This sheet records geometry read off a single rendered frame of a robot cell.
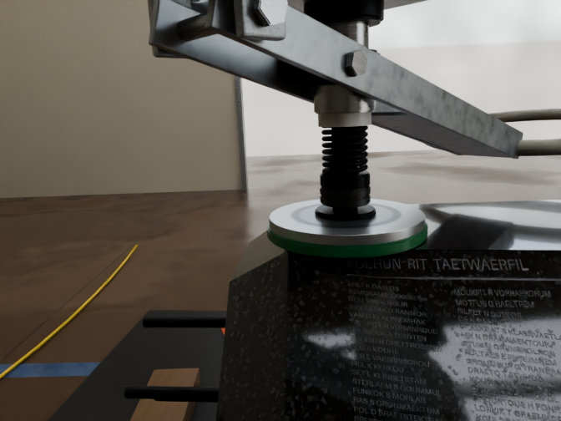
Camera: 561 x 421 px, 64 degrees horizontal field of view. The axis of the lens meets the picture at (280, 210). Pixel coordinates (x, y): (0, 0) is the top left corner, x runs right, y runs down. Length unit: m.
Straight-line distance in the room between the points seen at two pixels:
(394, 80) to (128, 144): 5.24
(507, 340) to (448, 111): 0.33
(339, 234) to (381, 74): 0.20
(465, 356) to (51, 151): 5.82
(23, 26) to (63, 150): 1.43
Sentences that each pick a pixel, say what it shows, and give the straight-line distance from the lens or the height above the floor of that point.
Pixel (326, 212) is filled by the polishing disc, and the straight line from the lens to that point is 0.61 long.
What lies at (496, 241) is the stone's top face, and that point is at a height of 0.80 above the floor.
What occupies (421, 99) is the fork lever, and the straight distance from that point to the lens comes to 0.65.
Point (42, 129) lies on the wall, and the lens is 6.15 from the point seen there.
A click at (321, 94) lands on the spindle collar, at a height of 0.99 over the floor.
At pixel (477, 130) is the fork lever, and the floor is 0.93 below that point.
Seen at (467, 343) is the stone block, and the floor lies 0.72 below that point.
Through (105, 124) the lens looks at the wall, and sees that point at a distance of 5.81.
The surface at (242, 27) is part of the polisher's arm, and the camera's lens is 0.41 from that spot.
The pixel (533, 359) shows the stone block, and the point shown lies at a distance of 0.56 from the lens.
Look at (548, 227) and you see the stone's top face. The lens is 0.72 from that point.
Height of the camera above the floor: 0.98
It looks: 13 degrees down
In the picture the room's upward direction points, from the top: 2 degrees counter-clockwise
